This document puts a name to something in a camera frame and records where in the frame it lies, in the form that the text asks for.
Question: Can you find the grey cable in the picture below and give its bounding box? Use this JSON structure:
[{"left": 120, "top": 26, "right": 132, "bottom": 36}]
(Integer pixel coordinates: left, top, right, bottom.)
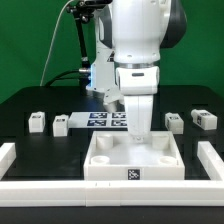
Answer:
[{"left": 39, "top": 0, "right": 75, "bottom": 87}]

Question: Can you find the white U-shaped fence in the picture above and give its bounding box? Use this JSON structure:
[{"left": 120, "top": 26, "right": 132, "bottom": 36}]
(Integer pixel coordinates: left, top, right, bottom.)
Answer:
[{"left": 0, "top": 141, "right": 224, "bottom": 207}]

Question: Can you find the black cable bundle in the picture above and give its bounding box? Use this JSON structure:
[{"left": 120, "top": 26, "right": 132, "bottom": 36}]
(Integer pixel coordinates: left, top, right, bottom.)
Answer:
[{"left": 44, "top": 69, "right": 89, "bottom": 88}]

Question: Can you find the white marker tag sheet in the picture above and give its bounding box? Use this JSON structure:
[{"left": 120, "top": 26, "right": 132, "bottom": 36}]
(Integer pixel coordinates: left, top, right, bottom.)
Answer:
[{"left": 68, "top": 112, "right": 127, "bottom": 128}]

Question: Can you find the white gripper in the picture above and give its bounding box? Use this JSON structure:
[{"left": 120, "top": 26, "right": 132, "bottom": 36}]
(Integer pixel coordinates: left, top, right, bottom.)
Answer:
[{"left": 124, "top": 95, "right": 153, "bottom": 141}]

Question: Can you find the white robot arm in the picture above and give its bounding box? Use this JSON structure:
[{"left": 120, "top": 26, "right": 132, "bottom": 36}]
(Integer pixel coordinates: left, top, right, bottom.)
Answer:
[{"left": 85, "top": 0, "right": 187, "bottom": 139}]

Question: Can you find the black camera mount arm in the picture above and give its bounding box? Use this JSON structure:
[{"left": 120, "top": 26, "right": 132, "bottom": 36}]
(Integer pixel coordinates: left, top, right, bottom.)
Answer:
[{"left": 66, "top": 0, "right": 96, "bottom": 68}]

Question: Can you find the white square table top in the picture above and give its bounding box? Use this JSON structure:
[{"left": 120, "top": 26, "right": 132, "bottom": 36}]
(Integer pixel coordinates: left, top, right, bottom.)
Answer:
[{"left": 83, "top": 131, "right": 185, "bottom": 181}]

